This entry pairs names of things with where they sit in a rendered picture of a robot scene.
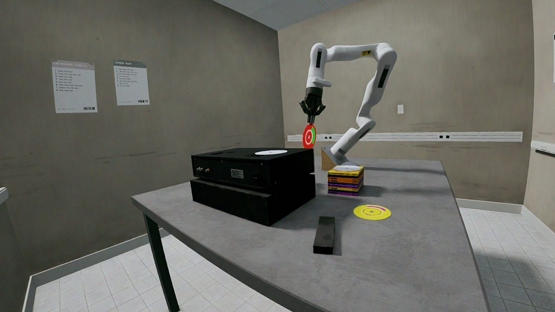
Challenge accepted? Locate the white disc with centre hole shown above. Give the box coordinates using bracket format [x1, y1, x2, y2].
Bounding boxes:
[333, 166, 361, 172]
[255, 150, 287, 155]

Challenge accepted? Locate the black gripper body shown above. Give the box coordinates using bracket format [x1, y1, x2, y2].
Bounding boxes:
[304, 87, 323, 108]

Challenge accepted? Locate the black rectangular box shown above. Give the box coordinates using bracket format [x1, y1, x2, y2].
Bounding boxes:
[190, 174, 316, 227]

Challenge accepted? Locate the red cd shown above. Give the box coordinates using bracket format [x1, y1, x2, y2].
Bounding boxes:
[303, 124, 316, 148]

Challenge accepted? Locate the black rectangular block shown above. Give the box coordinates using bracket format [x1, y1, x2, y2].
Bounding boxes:
[313, 216, 335, 254]

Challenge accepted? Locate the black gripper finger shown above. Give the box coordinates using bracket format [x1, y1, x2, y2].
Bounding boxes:
[312, 101, 326, 124]
[299, 99, 314, 124]

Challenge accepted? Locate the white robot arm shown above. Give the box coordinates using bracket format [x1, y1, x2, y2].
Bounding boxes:
[307, 43, 397, 159]

